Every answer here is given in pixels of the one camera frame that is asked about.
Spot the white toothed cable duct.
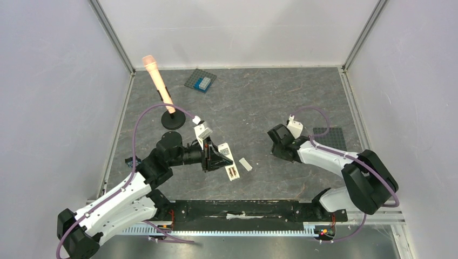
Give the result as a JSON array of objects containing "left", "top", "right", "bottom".
[{"left": 119, "top": 223, "right": 319, "bottom": 238}]

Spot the dark grey lego baseplate right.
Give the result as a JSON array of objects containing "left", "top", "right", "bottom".
[{"left": 313, "top": 127, "right": 347, "bottom": 151}]

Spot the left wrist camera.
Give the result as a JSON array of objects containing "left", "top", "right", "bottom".
[{"left": 192, "top": 115, "right": 213, "bottom": 149}]

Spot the white remote control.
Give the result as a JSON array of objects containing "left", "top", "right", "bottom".
[{"left": 217, "top": 142, "right": 241, "bottom": 182}]

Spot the purple cable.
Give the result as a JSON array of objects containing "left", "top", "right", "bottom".
[
  {"left": 290, "top": 106, "right": 400, "bottom": 244},
  {"left": 55, "top": 104, "right": 201, "bottom": 259}
]

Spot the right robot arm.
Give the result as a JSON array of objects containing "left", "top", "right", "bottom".
[{"left": 267, "top": 124, "right": 399, "bottom": 220}]

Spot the grey lego baseplate far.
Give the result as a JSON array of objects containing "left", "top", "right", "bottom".
[{"left": 184, "top": 69, "right": 217, "bottom": 93}]

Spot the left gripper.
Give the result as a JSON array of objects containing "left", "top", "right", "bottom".
[{"left": 169, "top": 135, "right": 233, "bottom": 173}]

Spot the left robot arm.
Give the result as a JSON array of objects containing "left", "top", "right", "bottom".
[{"left": 56, "top": 131, "right": 234, "bottom": 258}]

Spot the black round microphone stand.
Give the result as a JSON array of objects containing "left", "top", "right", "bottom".
[{"left": 161, "top": 110, "right": 186, "bottom": 130}]

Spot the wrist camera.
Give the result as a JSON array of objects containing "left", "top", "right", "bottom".
[
  {"left": 286, "top": 114, "right": 304, "bottom": 139},
  {"left": 192, "top": 115, "right": 213, "bottom": 149}
]

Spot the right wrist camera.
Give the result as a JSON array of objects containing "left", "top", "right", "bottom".
[{"left": 286, "top": 114, "right": 304, "bottom": 139}]

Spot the small black blue object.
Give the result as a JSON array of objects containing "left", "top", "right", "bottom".
[{"left": 124, "top": 156, "right": 142, "bottom": 168}]

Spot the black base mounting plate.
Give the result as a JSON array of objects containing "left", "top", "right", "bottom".
[{"left": 152, "top": 200, "right": 348, "bottom": 231}]

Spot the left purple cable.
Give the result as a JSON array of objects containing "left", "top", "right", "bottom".
[{"left": 55, "top": 104, "right": 201, "bottom": 259}]

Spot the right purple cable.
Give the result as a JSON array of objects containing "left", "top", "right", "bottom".
[{"left": 290, "top": 106, "right": 400, "bottom": 244}]

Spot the white battery cover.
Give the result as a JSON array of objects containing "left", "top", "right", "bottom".
[{"left": 239, "top": 158, "right": 253, "bottom": 172}]

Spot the blue lego brick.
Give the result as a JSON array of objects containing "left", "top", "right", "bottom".
[{"left": 193, "top": 77, "right": 212, "bottom": 93}]

